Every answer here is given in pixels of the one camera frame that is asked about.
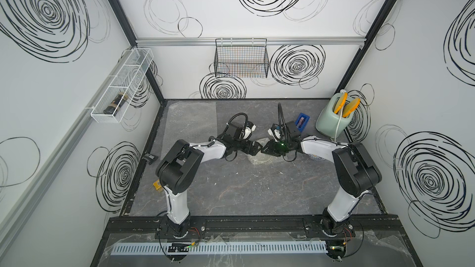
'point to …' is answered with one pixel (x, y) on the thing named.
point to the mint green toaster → (328, 120)
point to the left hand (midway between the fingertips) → (255, 144)
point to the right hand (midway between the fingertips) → (263, 151)
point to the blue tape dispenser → (302, 121)
